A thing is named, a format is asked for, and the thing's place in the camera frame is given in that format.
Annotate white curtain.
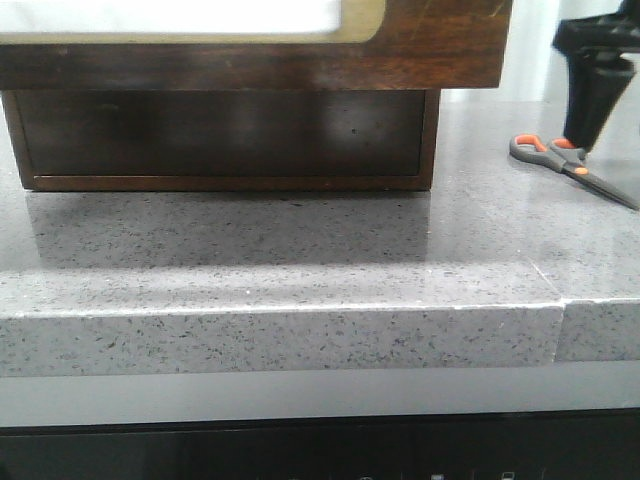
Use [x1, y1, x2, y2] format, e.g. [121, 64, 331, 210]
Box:
[442, 0, 620, 103]

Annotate black appliance control panel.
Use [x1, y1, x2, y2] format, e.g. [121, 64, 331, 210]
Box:
[1, 409, 639, 479]

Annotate grey orange scissors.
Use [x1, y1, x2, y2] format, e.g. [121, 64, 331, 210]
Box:
[509, 134, 639, 211]

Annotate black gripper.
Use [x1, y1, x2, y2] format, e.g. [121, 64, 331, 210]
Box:
[552, 0, 639, 151]

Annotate dark brown wooden drawer cabinet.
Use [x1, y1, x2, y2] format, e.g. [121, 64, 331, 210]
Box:
[0, 88, 442, 193]

